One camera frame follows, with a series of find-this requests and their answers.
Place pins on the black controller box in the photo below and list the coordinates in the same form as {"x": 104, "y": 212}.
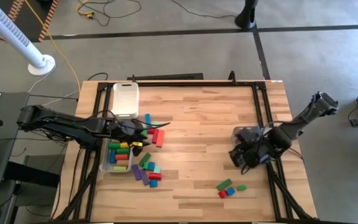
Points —
{"x": 54, "y": 136}

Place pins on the long orange-red block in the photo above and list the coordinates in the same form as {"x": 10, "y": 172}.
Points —
{"x": 160, "y": 138}

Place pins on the red cylinder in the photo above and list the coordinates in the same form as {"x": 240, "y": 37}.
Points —
{"x": 154, "y": 176}

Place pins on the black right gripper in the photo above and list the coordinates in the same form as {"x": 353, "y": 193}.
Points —
{"x": 259, "y": 149}

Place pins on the long green block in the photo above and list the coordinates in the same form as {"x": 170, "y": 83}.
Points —
{"x": 224, "y": 184}
{"x": 145, "y": 159}

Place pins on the yellow cylinder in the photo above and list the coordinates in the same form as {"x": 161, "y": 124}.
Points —
{"x": 124, "y": 145}

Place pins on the small black clamp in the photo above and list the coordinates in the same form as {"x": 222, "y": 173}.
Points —
{"x": 232, "y": 77}

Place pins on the small red block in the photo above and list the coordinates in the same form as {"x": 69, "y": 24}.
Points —
{"x": 222, "y": 194}
{"x": 150, "y": 131}

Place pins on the light grey plastic bin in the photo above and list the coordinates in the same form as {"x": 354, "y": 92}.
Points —
{"x": 104, "y": 166}

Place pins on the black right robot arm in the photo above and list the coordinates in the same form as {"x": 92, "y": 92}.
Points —
{"x": 303, "y": 115}

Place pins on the clear smoky plastic bin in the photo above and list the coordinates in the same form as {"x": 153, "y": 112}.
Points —
{"x": 233, "y": 140}

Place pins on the blue half-round block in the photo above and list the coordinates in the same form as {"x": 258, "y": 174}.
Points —
{"x": 153, "y": 183}

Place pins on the black stand base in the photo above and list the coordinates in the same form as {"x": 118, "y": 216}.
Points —
{"x": 246, "y": 14}

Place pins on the small green block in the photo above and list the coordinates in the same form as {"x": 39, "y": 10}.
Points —
{"x": 145, "y": 165}

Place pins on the green half-round block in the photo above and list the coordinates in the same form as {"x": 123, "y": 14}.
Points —
{"x": 241, "y": 187}

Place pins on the purple rectangular block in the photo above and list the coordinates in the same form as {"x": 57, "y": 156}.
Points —
{"x": 136, "y": 172}
{"x": 144, "y": 177}

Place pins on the white plastic bin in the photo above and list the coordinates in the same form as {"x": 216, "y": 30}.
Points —
{"x": 124, "y": 99}

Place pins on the black aluminium table frame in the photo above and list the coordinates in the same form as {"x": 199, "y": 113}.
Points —
{"x": 197, "y": 84}

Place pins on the green rectangular block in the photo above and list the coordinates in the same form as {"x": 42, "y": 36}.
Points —
{"x": 144, "y": 133}

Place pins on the black flat floor bar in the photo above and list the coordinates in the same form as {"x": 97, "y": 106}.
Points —
{"x": 166, "y": 76}

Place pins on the dark grey side desk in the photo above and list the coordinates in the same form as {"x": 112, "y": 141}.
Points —
{"x": 8, "y": 102}

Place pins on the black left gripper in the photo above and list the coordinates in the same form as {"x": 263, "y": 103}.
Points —
{"x": 126, "y": 130}

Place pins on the blue cylinder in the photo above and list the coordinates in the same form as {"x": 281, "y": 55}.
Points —
{"x": 112, "y": 156}

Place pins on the orange cylinder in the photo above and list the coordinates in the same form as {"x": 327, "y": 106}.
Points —
{"x": 122, "y": 157}

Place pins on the brown wooden cylinder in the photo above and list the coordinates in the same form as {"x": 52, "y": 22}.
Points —
{"x": 123, "y": 162}

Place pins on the small teal block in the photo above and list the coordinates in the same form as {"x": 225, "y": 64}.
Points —
{"x": 156, "y": 124}
{"x": 157, "y": 169}

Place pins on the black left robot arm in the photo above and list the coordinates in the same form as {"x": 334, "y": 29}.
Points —
{"x": 67, "y": 124}

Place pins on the lime green cylinder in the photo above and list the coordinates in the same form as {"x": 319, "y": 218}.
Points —
{"x": 120, "y": 168}

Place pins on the long red block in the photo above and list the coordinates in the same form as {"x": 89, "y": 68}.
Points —
{"x": 155, "y": 136}

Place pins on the white tower fan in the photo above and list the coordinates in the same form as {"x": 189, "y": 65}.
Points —
{"x": 8, "y": 31}

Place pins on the long blue block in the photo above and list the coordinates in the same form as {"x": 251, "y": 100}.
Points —
{"x": 148, "y": 117}

